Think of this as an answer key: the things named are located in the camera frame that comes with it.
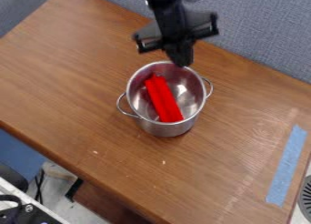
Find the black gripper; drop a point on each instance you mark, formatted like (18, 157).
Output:
(197, 26)

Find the silver metal pot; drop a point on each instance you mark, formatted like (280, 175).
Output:
(191, 90)

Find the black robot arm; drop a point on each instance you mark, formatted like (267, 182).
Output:
(169, 10)

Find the red rectangular block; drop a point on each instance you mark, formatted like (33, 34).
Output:
(163, 99)

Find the blue tape strip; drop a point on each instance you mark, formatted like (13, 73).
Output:
(281, 183)

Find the grey fan grille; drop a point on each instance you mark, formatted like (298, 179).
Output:
(305, 198)

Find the black device with handle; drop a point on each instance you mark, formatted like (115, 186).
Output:
(25, 214)

